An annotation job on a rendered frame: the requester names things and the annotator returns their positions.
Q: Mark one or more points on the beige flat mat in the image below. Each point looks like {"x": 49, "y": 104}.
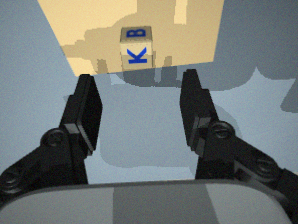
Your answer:
{"x": 88, "y": 31}

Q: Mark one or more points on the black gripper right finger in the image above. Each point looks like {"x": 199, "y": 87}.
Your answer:
{"x": 223, "y": 149}

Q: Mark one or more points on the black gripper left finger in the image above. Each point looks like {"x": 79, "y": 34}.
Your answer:
{"x": 52, "y": 163}

